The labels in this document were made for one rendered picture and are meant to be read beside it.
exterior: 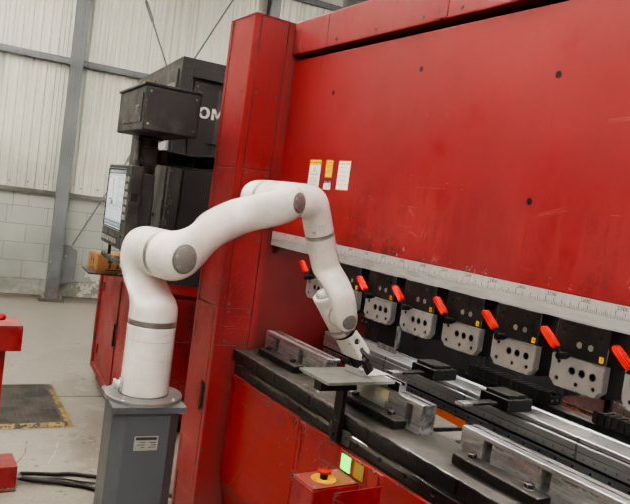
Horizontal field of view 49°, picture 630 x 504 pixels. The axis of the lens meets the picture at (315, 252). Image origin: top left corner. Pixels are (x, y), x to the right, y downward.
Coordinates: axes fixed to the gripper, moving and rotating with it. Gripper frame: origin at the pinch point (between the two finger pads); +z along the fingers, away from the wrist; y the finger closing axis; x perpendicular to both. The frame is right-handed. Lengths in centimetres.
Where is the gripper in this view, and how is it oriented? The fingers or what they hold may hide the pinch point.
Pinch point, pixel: (362, 366)
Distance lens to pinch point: 233.6
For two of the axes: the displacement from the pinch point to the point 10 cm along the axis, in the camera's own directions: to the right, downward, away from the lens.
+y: -6.0, -1.3, 7.9
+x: -6.9, 5.8, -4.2
